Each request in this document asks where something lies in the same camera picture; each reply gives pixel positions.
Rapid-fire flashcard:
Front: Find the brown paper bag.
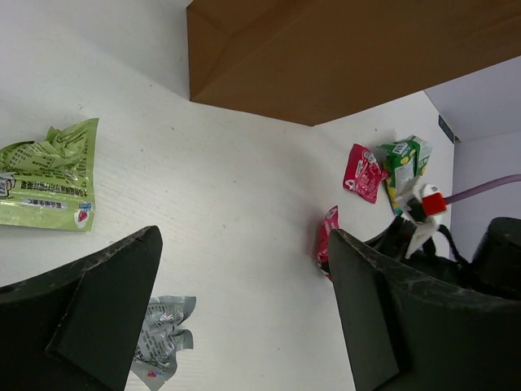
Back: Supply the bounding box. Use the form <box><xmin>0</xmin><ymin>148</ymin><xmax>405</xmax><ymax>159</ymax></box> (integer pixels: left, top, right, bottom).
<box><xmin>186</xmin><ymin>0</ymin><xmax>520</xmax><ymax>126</ymax></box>

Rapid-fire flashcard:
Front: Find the blue label sticker right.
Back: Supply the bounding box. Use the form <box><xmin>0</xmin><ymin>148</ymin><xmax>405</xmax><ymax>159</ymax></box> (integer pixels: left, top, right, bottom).
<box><xmin>438</xmin><ymin>115</ymin><xmax>461</xmax><ymax>144</ymax></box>

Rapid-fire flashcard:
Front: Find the red snack packet far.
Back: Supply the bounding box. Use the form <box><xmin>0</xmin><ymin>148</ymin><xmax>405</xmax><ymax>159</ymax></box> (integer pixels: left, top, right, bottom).
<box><xmin>343</xmin><ymin>143</ymin><xmax>387</xmax><ymax>204</ymax></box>

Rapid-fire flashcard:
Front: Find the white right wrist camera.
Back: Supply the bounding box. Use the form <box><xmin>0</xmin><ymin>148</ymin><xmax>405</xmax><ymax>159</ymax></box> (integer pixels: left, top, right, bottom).
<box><xmin>396</xmin><ymin>177</ymin><xmax>448</xmax><ymax>259</ymax></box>

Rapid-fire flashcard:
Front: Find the silver snack packet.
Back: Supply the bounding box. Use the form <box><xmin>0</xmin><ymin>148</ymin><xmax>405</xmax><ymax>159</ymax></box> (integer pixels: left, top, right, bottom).
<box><xmin>131</xmin><ymin>296</ymin><xmax>196</xmax><ymax>390</ymax></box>

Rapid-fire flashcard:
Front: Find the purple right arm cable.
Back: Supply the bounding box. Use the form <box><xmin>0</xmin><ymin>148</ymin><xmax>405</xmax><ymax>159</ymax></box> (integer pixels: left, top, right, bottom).
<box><xmin>446</xmin><ymin>174</ymin><xmax>521</xmax><ymax>203</ymax></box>

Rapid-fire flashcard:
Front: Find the light green snack packet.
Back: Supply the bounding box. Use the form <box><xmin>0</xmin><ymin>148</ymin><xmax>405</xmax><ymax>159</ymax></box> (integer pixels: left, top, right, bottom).
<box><xmin>1</xmin><ymin>118</ymin><xmax>99</xmax><ymax>232</ymax></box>

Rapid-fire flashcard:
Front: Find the red snack packet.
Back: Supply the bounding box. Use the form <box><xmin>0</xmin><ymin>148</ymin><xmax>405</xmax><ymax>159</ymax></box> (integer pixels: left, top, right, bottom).
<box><xmin>315</xmin><ymin>205</ymin><xmax>339</xmax><ymax>281</ymax></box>
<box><xmin>343</xmin><ymin>143</ymin><xmax>387</xmax><ymax>204</ymax></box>

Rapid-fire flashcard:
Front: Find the dark green chips packet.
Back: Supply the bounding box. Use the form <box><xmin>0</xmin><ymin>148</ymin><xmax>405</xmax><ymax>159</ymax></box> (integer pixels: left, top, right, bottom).
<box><xmin>379</xmin><ymin>135</ymin><xmax>432</xmax><ymax>216</ymax></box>

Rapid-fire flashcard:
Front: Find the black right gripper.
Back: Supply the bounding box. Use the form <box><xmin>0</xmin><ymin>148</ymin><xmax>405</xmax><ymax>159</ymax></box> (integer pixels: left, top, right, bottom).
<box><xmin>366</xmin><ymin>217</ymin><xmax>520</xmax><ymax>301</ymax></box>

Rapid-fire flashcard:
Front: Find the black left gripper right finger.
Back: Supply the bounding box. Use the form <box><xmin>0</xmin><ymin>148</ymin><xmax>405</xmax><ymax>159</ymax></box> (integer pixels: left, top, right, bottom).
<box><xmin>328</xmin><ymin>230</ymin><xmax>520</xmax><ymax>390</ymax></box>

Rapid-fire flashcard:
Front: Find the red snack packet near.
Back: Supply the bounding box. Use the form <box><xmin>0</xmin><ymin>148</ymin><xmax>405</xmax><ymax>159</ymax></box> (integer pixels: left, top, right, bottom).
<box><xmin>315</xmin><ymin>205</ymin><xmax>339</xmax><ymax>281</ymax></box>

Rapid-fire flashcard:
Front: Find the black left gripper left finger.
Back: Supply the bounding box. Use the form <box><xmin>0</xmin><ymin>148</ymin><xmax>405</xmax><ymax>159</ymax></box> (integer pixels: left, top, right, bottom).
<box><xmin>1</xmin><ymin>226</ymin><xmax>163</xmax><ymax>390</ymax></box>

